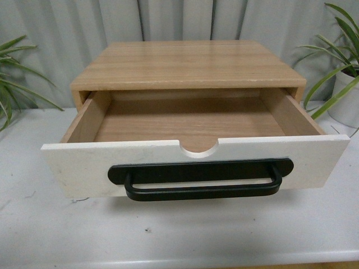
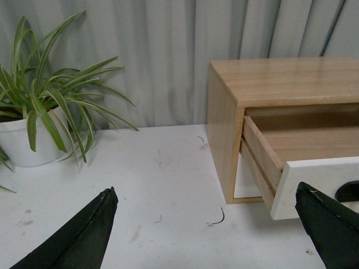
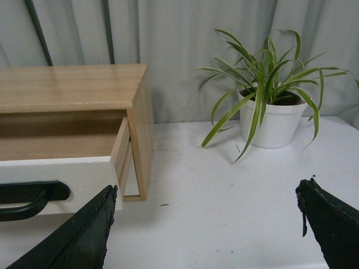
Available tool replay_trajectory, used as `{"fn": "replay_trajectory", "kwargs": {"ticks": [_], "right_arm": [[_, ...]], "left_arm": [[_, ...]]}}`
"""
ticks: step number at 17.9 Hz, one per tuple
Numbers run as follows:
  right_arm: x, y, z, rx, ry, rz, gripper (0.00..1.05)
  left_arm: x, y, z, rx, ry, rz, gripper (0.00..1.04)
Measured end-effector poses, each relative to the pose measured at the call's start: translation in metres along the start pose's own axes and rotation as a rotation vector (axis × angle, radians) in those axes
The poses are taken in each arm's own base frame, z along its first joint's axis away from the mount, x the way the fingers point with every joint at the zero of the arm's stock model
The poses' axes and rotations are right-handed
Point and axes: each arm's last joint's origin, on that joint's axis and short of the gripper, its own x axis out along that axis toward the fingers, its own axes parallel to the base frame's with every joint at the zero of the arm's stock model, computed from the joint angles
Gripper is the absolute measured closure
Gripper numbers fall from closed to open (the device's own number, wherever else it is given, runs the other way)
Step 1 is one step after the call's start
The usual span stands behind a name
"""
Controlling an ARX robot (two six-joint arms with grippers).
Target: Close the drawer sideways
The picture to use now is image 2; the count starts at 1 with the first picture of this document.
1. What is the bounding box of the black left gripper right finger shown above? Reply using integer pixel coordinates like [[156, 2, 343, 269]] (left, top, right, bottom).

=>
[[295, 182, 358, 268]]

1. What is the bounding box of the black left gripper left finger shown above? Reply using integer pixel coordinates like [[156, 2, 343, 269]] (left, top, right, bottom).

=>
[[12, 187, 118, 268]]

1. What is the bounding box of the white-front wooden drawer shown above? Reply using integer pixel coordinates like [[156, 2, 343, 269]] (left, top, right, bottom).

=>
[[240, 106, 358, 220]]

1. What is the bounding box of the wooden drawer cabinet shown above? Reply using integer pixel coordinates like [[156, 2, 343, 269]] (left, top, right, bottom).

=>
[[207, 57, 358, 206]]

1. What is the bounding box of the green spider plant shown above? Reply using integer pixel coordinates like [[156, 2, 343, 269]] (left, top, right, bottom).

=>
[[0, 10, 140, 194]]

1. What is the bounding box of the grey pleated curtain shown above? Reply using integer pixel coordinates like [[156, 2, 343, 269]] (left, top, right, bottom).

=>
[[1, 1, 358, 127]]

